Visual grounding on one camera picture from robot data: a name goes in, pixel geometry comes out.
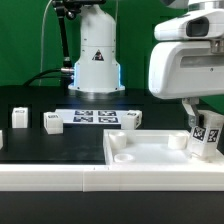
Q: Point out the white square tabletop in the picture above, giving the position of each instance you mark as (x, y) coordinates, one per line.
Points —
(151, 147)

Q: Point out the white U-shaped obstacle fence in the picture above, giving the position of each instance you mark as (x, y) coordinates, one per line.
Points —
(199, 177)

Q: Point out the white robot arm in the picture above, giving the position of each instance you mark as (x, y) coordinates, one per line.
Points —
(97, 71)

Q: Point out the white sheet with tags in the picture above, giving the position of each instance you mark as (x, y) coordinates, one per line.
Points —
(78, 116)

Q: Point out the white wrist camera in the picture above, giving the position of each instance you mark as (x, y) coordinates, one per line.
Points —
(192, 27)

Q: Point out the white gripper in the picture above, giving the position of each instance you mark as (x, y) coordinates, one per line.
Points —
(186, 69)

